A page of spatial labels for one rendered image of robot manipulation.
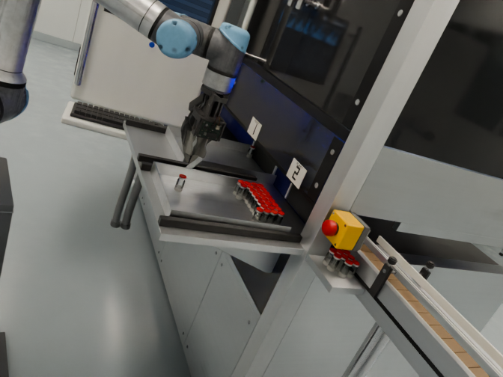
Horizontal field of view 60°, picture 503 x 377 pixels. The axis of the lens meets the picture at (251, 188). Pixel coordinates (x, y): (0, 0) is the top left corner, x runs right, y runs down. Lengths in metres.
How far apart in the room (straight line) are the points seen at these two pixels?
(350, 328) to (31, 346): 1.17
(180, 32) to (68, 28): 5.58
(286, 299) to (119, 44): 1.17
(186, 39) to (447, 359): 0.83
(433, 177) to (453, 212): 0.18
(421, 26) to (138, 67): 1.17
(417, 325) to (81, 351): 1.30
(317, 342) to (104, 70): 1.30
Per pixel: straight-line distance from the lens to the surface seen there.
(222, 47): 1.06
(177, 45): 0.93
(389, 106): 1.08
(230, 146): 1.70
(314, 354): 1.52
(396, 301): 1.10
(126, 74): 1.90
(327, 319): 1.42
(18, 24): 1.21
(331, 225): 1.07
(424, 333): 1.06
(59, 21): 6.46
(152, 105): 1.93
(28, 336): 1.96
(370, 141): 1.09
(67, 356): 1.90
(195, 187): 1.28
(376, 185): 1.18
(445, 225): 1.45
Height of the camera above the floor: 1.40
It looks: 22 degrees down
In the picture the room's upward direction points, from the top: 23 degrees clockwise
